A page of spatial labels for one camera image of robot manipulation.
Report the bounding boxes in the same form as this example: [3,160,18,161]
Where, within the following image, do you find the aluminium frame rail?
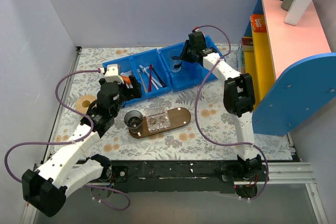
[22,162,328,223]

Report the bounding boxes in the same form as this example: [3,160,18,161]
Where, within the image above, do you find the wooden ring roll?
[75,95,97,113]

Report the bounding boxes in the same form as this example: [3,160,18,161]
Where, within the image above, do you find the right blue divided bin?
[159,42,209,92]

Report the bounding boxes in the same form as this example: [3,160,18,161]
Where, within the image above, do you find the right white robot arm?
[181,27,262,181]

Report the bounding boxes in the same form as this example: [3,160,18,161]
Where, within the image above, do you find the grey toothbrush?
[137,69,148,93]

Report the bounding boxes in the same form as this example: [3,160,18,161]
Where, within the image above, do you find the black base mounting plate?
[81,159,270,196]

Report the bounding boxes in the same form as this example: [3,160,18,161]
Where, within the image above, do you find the left blue divided bin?
[102,49,172,106]

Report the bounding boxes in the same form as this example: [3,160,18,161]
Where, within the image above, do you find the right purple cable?
[193,25,270,202]

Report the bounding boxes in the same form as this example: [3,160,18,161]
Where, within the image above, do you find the clear plastic cup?
[169,49,182,73]

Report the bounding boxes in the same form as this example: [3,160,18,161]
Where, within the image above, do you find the blue divided bin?
[102,49,172,106]
[159,42,209,92]

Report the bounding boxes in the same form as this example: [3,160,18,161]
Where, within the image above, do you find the orange toothpaste tube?
[121,76,131,84]

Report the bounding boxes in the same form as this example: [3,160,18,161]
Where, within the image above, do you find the blue pink shelf unit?
[253,0,335,136]

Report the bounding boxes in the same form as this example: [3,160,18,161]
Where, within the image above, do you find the white toothbrush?
[139,65,163,90]

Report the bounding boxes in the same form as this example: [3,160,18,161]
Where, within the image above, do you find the oval wooden tray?
[124,107,191,139]

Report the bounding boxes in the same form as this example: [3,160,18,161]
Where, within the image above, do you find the orange snack box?
[250,14,267,33]

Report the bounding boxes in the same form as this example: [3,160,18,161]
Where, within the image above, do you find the red toothbrush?
[149,64,152,92]

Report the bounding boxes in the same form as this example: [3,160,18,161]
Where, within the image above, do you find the sponge package box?
[237,37,254,65]

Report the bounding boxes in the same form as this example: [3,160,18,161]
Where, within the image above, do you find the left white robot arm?
[22,75,142,217]

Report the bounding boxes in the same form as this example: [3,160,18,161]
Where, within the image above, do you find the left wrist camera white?
[104,64,124,83]

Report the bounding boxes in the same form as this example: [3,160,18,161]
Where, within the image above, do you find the dark smoked plastic cup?
[124,110,143,134]

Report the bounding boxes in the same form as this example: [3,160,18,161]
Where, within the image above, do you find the clear textured acrylic holder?
[145,105,171,133]

